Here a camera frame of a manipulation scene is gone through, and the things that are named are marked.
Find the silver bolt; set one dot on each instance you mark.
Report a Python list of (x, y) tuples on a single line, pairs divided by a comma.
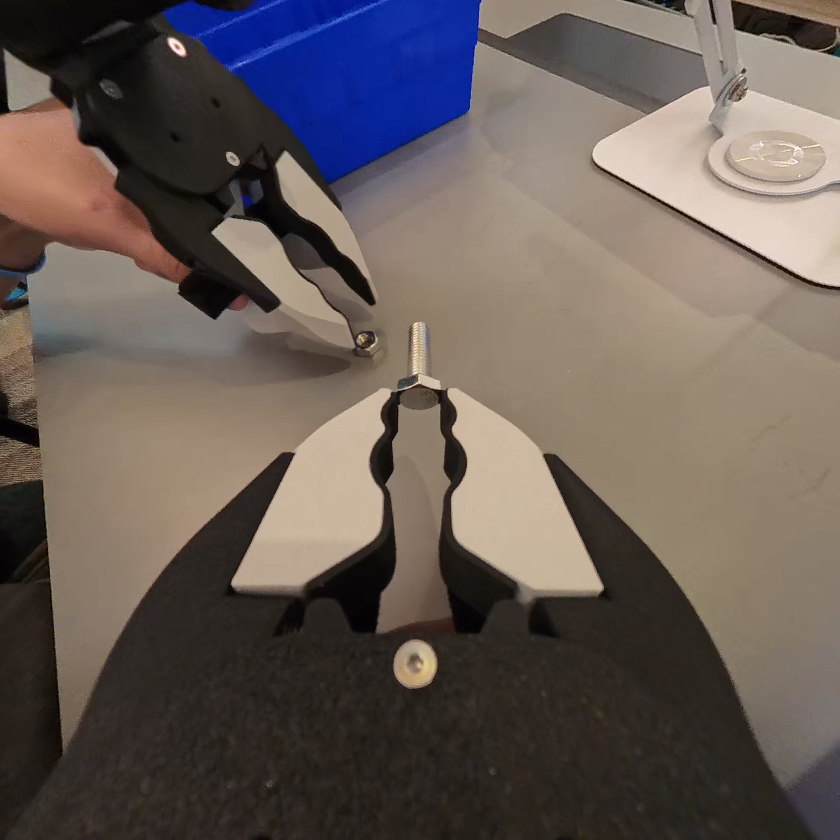
[(418, 361)]

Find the silver hex nut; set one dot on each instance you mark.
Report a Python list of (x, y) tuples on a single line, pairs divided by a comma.
[(368, 344)]

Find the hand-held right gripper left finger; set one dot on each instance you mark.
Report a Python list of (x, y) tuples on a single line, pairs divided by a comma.
[(309, 519)]

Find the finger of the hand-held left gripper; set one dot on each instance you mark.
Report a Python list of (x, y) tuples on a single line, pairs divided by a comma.
[(269, 269), (322, 223)]

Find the blue wristband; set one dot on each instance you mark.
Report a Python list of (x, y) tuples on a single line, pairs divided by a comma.
[(20, 269)]

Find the person's left hand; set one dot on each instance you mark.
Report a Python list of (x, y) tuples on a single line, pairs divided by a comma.
[(66, 184)]

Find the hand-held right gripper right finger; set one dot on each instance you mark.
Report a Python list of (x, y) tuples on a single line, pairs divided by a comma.
[(525, 519)]

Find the grey desk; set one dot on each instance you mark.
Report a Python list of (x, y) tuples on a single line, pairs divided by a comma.
[(591, 394)]

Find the blue plastic bin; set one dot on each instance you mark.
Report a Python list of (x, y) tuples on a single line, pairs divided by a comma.
[(355, 66)]

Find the white document stand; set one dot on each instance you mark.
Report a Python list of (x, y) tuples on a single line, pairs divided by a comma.
[(748, 184)]

